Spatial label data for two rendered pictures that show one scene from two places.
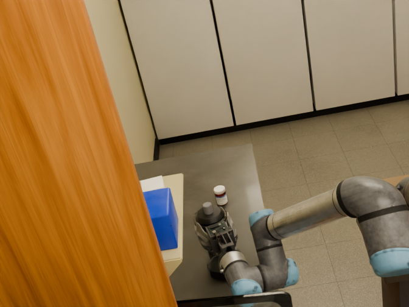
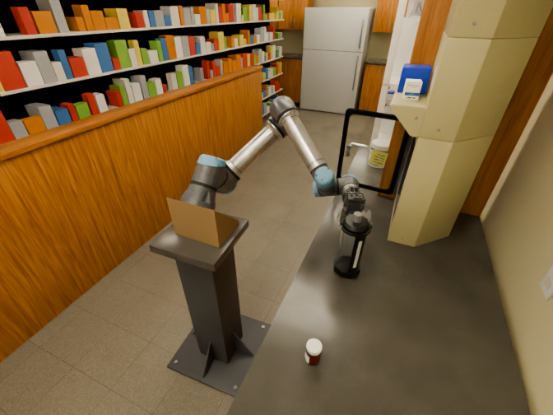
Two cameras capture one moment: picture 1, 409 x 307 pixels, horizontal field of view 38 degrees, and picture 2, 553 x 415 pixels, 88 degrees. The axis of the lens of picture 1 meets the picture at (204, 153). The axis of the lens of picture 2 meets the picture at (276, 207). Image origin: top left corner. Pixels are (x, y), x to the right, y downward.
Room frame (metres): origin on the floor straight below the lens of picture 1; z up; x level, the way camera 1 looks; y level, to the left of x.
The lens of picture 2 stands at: (2.33, 0.01, 1.77)
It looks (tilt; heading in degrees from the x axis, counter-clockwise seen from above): 35 degrees down; 198
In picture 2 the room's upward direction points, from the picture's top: 1 degrees clockwise
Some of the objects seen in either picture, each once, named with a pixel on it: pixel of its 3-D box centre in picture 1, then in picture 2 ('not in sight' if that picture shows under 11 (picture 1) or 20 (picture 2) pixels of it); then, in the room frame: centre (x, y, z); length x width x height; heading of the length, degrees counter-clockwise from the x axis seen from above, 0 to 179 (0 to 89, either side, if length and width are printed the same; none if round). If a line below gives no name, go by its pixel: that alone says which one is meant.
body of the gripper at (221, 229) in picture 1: (224, 244); (352, 202); (1.36, 0.00, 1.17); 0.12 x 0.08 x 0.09; 10
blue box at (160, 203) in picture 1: (151, 220); (414, 78); (1.02, 0.14, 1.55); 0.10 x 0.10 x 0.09; 85
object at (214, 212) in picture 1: (209, 212); (356, 221); (1.51, 0.03, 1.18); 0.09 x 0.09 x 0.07
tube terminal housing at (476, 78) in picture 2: not in sight; (447, 149); (1.12, 0.32, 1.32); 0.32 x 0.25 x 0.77; 175
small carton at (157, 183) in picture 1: (155, 194); (411, 89); (1.14, 0.13, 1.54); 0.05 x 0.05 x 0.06; 2
